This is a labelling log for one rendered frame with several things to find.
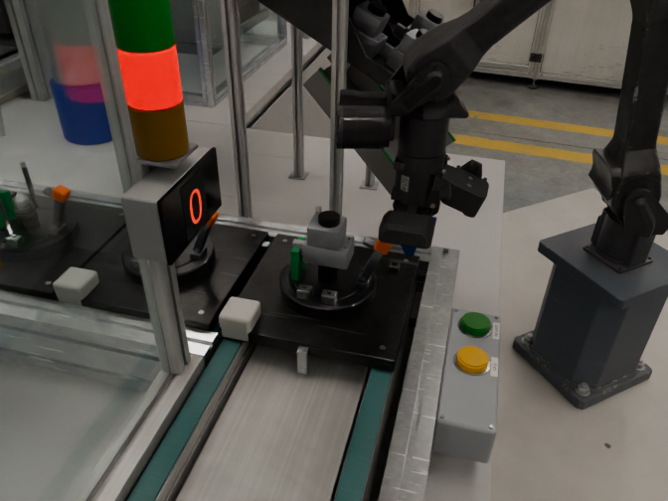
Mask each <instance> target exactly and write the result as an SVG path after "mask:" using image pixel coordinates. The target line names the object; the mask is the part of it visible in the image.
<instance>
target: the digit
mask: <svg viewBox="0 0 668 501"><path fill-rule="evenodd" d="M181 196H182V202H183V209H184V216H185V223H186V229H187V236H188V241H189V239H190V238H191V237H192V236H193V235H194V234H195V233H196V232H197V231H198V230H199V228H200V227H201V226H202V225H203V224H204V222H205V221H206V220H207V219H208V209H207V201H206V193H205V185H204V176H203V168H201V169H200V170H199V171H198V172H197V173H196V174H195V175H194V176H193V177H192V178H191V179H190V180H189V181H188V182H187V183H186V184H185V185H184V186H183V187H182V188H181Z"/></svg>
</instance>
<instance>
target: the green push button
mask: <svg viewBox="0 0 668 501"><path fill-rule="evenodd" d="M460 325H461V328H462V329H463V330H464V331H465V332H466V333H468V334H470V335H474V336H483V335H485V334H487V333H488V332H489V331H490V327H491V321H490V319H489V318H488V317H487V316H485V315H484V314H482V313H479V312H468V313H466V314H464V315H463V316H462V318H461V323H460Z"/></svg>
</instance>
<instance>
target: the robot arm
mask: <svg viewBox="0 0 668 501"><path fill-rule="evenodd" d="M550 1H551V0H482V1H480V2H479V3H478V4H477V5H475V6H474V7H473V8H472V9H471V10H469V11H468V12H466V13H465V14H463V15H461V16H460V17H458V18H456V19H453V20H451V21H448V22H445V23H443V24H440V25H438V26H436V27H435V28H433V29H431V30H430V31H428V32H426V33H425V34H423V35H421V36H419V37H418V38H416V39H415V40H413V41H412V42H411V43H410V44H409V45H408V46H407V48H406V50H405V54H404V60H403V63H402V65H401V66H400V67H399V68H398V69H397V71H396V72H395V73H394V74H393V75H392V76H391V78H390V79H389V80H388V81H387V82H386V83H385V91H357V90H353V89H341V90H340V102H339V110H338V112H337V114H338V117H337V131H336V137H337V142H336V145H337V149H378V150H384V148H385V147H389V144H390V141H394V137H395V126H396V116H400V117H401V119H400V131H399V143H398V153H397V157H396V159H395V162H394V169H395V170H396V177H395V185H394V188H393V191H392V196H391V200H394V203H393V208H394V210H393V211H392V210H390V211H387V212H386V213H385V214H384V216H383V219H382V221H381V224H380V227H379V240H380V242H382V243H387V244H393V245H400V246H401V247H402V249H403V251H404V253H405V255H406V256H411V257H413V256H414V254H415V252H416V249H417V248H418V249H425V250H426V249H429V248H430V246H431V242H432V238H433V233H434V228H435V224H436V219H437V218H436V217H433V216H434V215H435V214H437V213H438V210H439V206H440V201H441V202H442V203H443V204H444V205H446V206H449V207H451V208H453V209H455V210H457V211H459V212H461V213H463V215H464V216H467V217H470V218H474V217H475V216H476V214H477V212H478V211H479V209H480V207H481V206H482V204H483V202H484V201H485V199H486V197H487V194H488V188H489V184H488V182H487V178H485V177H484V178H483V179H482V164H481V163H479V162H477V161H475V160H473V159H471V160H470V161H468V162H467V163H465V164H464V165H462V166H461V167H460V166H459V165H457V167H456V168H455V167H453V166H450V165H448V164H447V160H450V156H448V155H446V151H445V149H446V141H447V134H448V127H449V120H450V119H451V118H466V117H468V115H469V113H468V111H467V109H466V106H465V104H464V102H463V101H461V100H460V99H459V98H458V96H457V94H456V92H455V91H456V90H457V89H458V87H459V86H460V85H461V84H462V83H463V82H464V81H465V80H466V79H467V78H468V77H469V76H470V75H471V74H472V72H473V71H474V69H475V68H476V66H477V65H478V63H479V62H480V60H481V59H482V57H483V56H484V55H485V54H486V53H487V52H488V50H489V49H490V48H491V47H492V46H493V45H495V44H497V43H498V42H499V41H500V40H501V39H502V38H504V37H505V36H506V35H508V34H509V33H510V32H511V31H513V30H514V29H515V28H517V27H518V26H519V25H520V24H522V23H523V22H524V21H526V20H527V19H528V18H529V17H531V16H532V15H533V14H535V13H536V12H537V11H538V10H540V9H541V8H542V7H544V6H545V5H546V4H547V3H549V2H550ZM630 5H631V9H632V23H631V29H630V36H629V42H628V48H627V54H626V60H625V67H624V73H623V79H622V85H621V91H620V97H619V104H618V110H617V116H616V122H615V127H614V133H613V137H612V139H611V140H610V142H609V143H608V144H607V145H606V147H605V148H604V149H601V148H595V149H594V150H593V152H592V166H591V169H590V171H589V173H588V175H589V177H590V178H591V179H592V181H593V183H594V186H595V187H596V189H597V190H598V191H599V193H600V194H601V199H602V200H603V201H604V202H605V203H606V204H607V207H606V208H603V211H602V214H601V215H600V216H598V218H597V221H596V224H595V227H594V230H593V233H592V236H591V239H590V240H591V241H592V243H591V244H588V245H584V247H583V250H584V251H586V252H587V253H589V254H590V255H592V256H593V257H595V258H596V259H598V260H599V261H600V262H602V263H603V264H605V265H606V266H608V267H609V268H611V269H612V270H614V271H615V272H617V273H625V272H628V271H631V270H633V269H636V268H639V267H642V266H643V265H646V264H649V263H652V262H653V257H651V256H650V255H648V254H649V252H650V249H651V247H652V244H653V242H654V239H655V237H656V235H664V234H665V232H666V231H667V230H668V213H667V212H666V211H665V209H664V208H663V207H662V206H661V204H660V203H659V201H660V199H661V188H662V173H661V168H660V163H659V158H658V154H657V149H656V142H657V137H658V132H659V128H660V123H661V118H662V113H663V108H664V104H665V99H666V94H667V89H668V0H630Z"/></svg>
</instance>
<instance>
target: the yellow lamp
mask: <svg viewBox="0 0 668 501"><path fill-rule="evenodd" d="M128 112H129V118H130V123H131V128H132V133H133V139H134V144H135V149H136V154H137V155H138V156H139V157H140V158H142V159H145V160H148V161H169V160H173V159H177V158H179V157H182V156H183V155H185V154H186V153H187V152H188V151H189V149H190V147H189V139H188V131H187V124H186V116H185V109H184V101H183V99H182V101H181V102H180V103H178V104H177V105H174V106H172V107H169V108H164V109H158V110H142V109H136V108H133V107H131V106H130V105H129V106H128Z"/></svg>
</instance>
